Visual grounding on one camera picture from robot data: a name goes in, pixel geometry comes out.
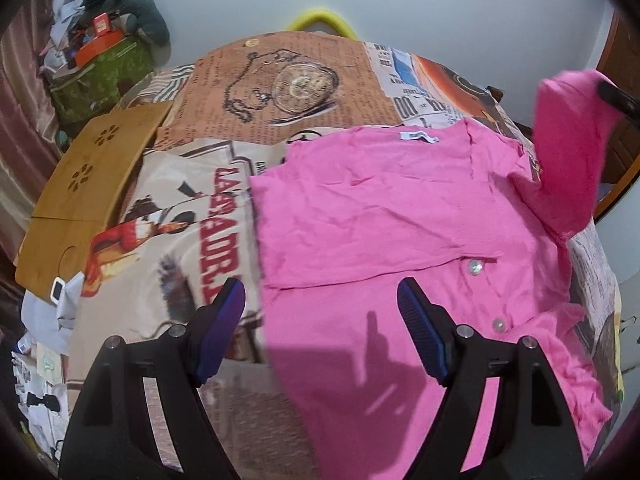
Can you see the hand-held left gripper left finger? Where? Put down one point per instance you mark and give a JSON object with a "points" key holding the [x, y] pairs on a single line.
{"points": [[223, 324]]}

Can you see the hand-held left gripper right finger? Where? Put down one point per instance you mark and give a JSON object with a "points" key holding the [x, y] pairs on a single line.
{"points": [[419, 332]]}

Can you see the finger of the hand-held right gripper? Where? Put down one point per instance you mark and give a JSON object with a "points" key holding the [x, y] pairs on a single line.
{"points": [[619, 99]]}

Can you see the pink button shirt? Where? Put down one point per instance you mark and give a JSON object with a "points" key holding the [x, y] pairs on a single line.
{"points": [[375, 210]]}

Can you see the brown wooden door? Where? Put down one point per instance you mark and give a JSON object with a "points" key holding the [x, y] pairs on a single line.
{"points": [[622, 170]]}

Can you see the printed newspaper-pattern blanket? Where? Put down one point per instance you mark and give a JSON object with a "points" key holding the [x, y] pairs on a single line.
{"points": [[200, 240]]}

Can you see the small white device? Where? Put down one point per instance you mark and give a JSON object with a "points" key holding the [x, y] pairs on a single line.
{"points": [[58, 290]]}

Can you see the bamboo lap desk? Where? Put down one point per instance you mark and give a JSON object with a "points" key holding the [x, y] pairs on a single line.
{"points": [[85, 200]]}

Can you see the pile of papers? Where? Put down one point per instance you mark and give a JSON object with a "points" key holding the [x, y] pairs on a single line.
{"points": [[40, 375]]}

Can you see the green patterned bag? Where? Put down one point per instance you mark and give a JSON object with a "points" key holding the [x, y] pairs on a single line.
{"points": [[100, 80]]}

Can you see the pink striped curtain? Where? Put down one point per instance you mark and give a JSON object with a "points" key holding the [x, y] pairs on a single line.
{"points": [[22, 110]]}

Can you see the orange box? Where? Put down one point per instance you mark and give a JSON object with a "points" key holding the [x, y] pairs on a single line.
{"points": [[97, 47]]}

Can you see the small red box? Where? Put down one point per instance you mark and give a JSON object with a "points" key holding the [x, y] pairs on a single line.
{"points": [[101, 24]]}

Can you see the pile of mixed clutter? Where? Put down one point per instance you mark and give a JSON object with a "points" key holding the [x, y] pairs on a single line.
{"points": [[72, 15]]}

